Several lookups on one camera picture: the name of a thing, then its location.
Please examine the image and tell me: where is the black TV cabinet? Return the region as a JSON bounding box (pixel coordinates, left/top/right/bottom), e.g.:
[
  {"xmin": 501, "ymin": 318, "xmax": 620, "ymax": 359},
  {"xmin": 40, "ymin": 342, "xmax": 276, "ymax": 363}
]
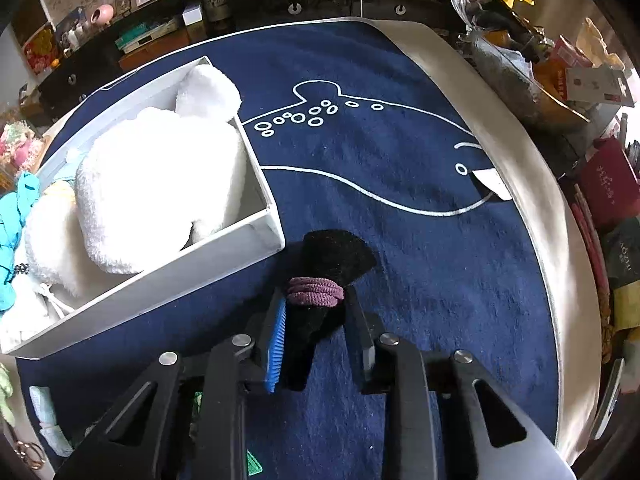
[{"xmin": 37, "ymin": 0, "xmax": 451, "ymax": 122}]

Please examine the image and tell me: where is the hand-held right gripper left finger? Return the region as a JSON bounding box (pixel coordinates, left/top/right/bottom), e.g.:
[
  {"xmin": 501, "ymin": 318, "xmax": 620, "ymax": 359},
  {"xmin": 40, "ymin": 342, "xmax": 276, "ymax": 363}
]
[{"xmin": 52, "ymin": 289, "xmax": 287, "ymax": 480}]

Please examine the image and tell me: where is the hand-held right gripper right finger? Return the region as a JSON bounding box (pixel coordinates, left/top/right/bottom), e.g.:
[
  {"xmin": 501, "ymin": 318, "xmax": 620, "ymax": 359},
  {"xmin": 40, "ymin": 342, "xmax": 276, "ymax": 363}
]
[{"xmin": 346, "ymin": 286, "xmax": 576, "ymax": 480}]

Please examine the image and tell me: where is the cream plush toy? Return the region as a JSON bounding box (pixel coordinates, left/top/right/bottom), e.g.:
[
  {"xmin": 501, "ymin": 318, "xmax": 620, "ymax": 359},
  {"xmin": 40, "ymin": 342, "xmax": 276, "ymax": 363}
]
[{"xmin": 575, "ymin": 16, "xmax": 627, "ymax": 71}]

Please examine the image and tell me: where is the olive yellow bag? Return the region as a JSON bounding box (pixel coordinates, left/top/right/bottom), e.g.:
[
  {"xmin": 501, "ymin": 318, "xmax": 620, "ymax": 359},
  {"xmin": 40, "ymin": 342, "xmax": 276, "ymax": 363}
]
[{"xmin": 599, "ymin": 217, "xmax": 640, "ymax": 333}]

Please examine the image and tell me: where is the teal cloth garment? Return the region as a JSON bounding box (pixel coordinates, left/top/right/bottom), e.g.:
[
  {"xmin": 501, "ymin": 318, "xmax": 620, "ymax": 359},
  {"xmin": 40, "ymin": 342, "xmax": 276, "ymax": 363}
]
[{"xmin": 0, "ymin": 171, "xmax": 42, "ymax": 312}]

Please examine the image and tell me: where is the light blue towel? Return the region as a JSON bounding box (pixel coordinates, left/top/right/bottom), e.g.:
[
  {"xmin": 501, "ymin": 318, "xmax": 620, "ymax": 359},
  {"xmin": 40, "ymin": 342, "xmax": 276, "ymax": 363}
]
[{"xmin": 28, "ymin": 385, "xmax": 74, "ymax": 457}]

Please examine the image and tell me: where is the white hang-tab card packet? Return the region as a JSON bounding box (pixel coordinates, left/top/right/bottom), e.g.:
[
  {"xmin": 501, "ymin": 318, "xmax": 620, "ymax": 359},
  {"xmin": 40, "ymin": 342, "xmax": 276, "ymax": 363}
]
[{"xmin": 565, "ymin": 66, "xmax": 636, "ymax": 107}]

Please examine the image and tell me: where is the dark red box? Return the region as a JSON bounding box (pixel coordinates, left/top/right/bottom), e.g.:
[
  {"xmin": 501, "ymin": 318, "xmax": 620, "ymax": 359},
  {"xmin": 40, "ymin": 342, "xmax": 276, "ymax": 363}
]
[{"xmin": 579, "ymin": 136, "xmax": 640, "ymax": 231}]

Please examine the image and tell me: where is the white bunny plush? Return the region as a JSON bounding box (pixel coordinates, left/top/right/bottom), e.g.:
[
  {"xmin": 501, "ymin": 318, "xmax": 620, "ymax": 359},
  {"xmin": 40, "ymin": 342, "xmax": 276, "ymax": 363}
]
[{"xmin": 75, "ymin": 62, "xmax": 247, "ymax": 276}]

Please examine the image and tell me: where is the stack of green books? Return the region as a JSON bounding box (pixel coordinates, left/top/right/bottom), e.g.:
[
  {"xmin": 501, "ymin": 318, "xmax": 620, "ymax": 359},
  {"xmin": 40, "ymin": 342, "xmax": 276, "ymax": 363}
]
[{"xmin": 115, "ymin": 17, "xmax": 181, "ymax": 54}]

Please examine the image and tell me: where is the white cardboard box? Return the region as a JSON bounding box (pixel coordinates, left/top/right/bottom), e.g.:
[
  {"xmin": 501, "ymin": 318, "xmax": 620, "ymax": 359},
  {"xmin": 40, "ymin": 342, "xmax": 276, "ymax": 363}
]
[{"xmin": 0, "ymin": 56, "xmax": 287, "ymax": 360}]

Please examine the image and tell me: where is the pale green cloth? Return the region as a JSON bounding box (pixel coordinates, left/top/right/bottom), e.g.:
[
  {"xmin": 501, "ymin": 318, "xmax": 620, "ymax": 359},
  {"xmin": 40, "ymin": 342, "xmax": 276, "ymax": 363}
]
[{"xmin": 0, "ymin": 364, "xmax": 17, "ymax": 427}]

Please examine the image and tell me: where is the black cloth bundle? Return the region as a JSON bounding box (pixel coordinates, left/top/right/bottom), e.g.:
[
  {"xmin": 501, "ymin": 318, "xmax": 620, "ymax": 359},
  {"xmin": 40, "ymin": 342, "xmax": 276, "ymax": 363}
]
[{"xmin": 284, "ymin": 229, "xmax": 379, "ymax": 394}]

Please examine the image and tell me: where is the white paper tag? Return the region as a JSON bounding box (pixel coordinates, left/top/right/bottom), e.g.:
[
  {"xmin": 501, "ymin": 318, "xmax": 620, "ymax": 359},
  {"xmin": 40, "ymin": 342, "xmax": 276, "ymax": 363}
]
[{"xmin": 472, "ymin": 169, "xmax": 514, "ymax": 202}]

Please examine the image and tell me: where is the purple hair tie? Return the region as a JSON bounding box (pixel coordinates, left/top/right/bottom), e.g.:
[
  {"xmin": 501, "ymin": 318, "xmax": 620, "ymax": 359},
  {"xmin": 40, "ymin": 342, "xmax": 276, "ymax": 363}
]
[{"xmin": 285, "ymin": 276, "xmax": 346, "ymax": 309}]

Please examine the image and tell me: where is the brown wooden box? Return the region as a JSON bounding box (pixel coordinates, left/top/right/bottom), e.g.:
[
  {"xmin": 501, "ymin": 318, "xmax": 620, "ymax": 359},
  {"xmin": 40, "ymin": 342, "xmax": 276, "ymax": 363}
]
[{"xmin": 119, "ymin": 27, "xmax": 194, "ymax": 71}]

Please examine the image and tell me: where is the navy whale print blanket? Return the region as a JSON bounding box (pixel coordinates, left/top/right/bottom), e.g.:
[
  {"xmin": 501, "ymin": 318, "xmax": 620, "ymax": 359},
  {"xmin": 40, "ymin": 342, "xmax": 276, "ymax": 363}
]
[{"xmin": 15, "ymin": 17, "xmax": 562, "ymax": 480}]

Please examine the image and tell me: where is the dark metal tin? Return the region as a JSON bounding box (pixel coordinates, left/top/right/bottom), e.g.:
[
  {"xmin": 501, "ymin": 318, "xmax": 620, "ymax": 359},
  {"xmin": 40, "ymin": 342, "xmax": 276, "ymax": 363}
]
[{"xmin": 201, "ymin": 0, "xmax": 231, "ymax": 24}]

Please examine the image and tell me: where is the glass dome with pink rose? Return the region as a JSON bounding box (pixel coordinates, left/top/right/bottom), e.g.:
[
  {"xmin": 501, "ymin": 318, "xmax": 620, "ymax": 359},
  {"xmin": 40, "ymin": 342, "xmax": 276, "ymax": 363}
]
[{"xmin": 0, "ymin": 110, "xmax": 51, "ymax": 196}]

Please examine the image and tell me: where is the gold key ring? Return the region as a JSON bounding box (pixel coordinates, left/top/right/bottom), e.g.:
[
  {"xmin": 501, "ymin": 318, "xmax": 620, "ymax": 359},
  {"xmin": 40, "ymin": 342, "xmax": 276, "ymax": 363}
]
[{"xmin": 15, "ymin": 439, "xmax": 47, "ymax": 472}]

